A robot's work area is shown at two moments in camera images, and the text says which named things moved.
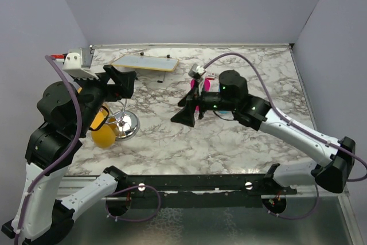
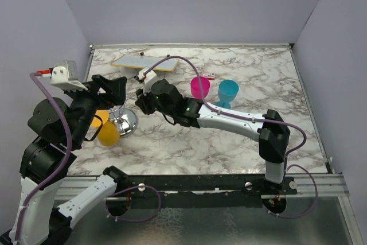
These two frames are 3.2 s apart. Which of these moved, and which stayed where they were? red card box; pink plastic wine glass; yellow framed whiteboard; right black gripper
Moved: right black gripper
Stayed: yellow framed whiteboard; pink plastic wine glass; red card box
